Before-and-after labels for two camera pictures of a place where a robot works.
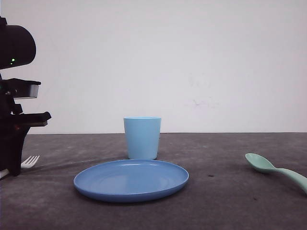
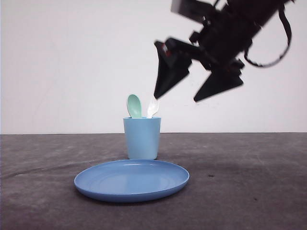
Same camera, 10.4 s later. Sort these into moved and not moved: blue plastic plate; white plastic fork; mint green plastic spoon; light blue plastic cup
Moved: mint green plastic spoon; white plastic fork
Not moved: blue plastic plate; light blue plastic cup
